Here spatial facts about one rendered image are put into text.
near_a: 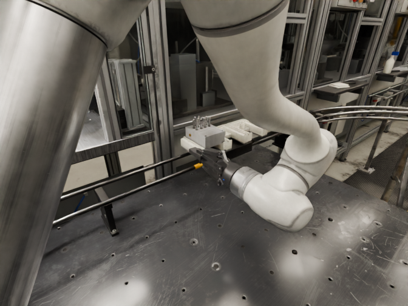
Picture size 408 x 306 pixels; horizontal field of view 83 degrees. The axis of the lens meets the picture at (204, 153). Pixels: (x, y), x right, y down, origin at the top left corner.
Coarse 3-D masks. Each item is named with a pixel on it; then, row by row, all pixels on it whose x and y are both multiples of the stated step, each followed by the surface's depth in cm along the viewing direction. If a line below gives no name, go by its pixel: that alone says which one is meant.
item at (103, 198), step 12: (276, 132) 128; (276, 144) 130; (180, 156) 92; (144, 168) 84; (192, 168) 84; (108, 180) 77; (156, 180) 77; (72, 192) 71; (84, 192) 73; (96, 192) 73; (132, 192) 72; (96, 204) 66; (108, 204) 68; (108, 216) 71; (108, 228) 75
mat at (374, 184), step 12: (396, 144) 283; (384, 156) 257; (396, 156) 257; (384, 168) 235; (348, 180) 216; (360, 180) 216; (372, 180) 216; (384, 180) 216; (372, 192) 200; (396, 192) 200
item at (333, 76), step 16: (384, 0) 173; (336, 16) 143; (352, 16) 154; (368, 16) 167; (336, 32) 149; (368, 32) 201; (336, 48) 157; (320, 64) 152; (336, 64) 165; (320, 80) 159; (336, 80) 174
